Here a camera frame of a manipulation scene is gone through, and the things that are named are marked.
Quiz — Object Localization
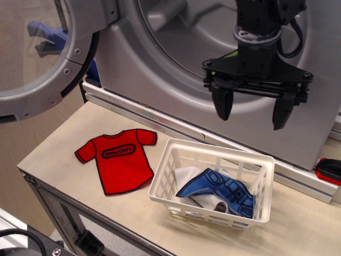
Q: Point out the metal table frame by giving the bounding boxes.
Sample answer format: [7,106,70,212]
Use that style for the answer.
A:
[19,167,173,255]

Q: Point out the green felt cloth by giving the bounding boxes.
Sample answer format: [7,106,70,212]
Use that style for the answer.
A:
[223,50,238,58]

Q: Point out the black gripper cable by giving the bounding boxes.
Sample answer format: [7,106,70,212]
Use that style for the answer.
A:
[280,17,304,59]

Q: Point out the grey toy washing machine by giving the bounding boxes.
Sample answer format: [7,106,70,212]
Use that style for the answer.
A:
[95,1,340,169]

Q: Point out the red felt t-shirt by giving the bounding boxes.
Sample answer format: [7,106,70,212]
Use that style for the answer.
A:
[75,129,158,196]

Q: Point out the aluminium profile rail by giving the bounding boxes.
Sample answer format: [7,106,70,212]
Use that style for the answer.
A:
[83,82,340,204]

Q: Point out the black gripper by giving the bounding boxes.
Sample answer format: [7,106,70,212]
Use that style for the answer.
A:
[202,44,314,131]

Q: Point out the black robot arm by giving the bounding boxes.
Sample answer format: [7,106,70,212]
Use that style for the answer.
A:
[202,1,314,130]

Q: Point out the red and black tool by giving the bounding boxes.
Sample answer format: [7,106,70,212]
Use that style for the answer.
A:
[315,158,340,186]

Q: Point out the blue clamp handle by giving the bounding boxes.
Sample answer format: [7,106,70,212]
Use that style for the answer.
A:
[26,20,101,83]

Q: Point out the white felt cloth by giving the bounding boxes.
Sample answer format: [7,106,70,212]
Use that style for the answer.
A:
[174,166,231,214]

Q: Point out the round grey washer door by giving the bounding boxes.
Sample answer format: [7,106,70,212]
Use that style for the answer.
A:
[1,1,118,123]

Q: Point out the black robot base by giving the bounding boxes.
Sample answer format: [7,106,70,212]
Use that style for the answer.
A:
[0,224,78,256]

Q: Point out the black braided cable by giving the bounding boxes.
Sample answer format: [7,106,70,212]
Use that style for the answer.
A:
[0,228,46,256]

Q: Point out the white plastic laundry basket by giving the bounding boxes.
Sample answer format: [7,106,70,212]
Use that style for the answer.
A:
[149,139,274,230]

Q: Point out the blue felt pants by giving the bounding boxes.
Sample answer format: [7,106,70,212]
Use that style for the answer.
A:
[176,168,256,219]

